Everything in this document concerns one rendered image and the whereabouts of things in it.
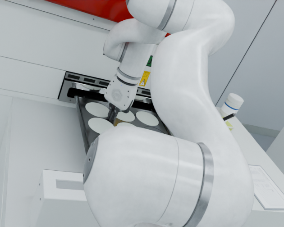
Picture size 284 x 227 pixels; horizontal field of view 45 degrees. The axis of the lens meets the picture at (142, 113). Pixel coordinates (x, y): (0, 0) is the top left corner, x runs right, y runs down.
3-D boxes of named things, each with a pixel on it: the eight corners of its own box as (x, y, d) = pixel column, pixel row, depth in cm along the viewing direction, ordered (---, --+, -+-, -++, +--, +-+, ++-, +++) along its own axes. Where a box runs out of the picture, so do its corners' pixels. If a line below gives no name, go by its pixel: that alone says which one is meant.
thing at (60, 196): (29, 207, 90) (41, 168, 84) (200, 216, 113) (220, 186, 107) (29, 238, 83) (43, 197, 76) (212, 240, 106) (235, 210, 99)
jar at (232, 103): (217, 108, 157) (226, 91, 153) (228, 111, 160) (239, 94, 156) (223, 117, 152) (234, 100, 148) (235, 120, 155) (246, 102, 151)
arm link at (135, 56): (115, 70, 113) (141, 80, 115) (129, 34, 107) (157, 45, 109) (117, 61, 120) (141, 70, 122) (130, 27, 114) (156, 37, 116)
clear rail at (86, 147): (73, 97, 132) (74, 93, 132) (76, 97, 133) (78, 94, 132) (86, 161, 103) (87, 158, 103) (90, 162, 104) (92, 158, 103)
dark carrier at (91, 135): (78, 97, 132) (78, 96, 132) (156, 113, 146) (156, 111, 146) (91, 157, 105) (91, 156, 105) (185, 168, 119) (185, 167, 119)
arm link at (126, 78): (113, 66, 116) (110, 74, 117) (133, 79, 113) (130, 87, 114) (126, 63, 123) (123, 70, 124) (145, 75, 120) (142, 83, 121)
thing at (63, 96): (57, 98, 135) (64, 78, 131) (155, 116, 154) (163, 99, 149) (58, 101, 134) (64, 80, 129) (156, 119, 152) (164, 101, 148)
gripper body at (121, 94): (110, 70, 117) (100, 97, 122) (134, 86, 114) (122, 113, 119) (122, 68, 123) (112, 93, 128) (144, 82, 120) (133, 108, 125)
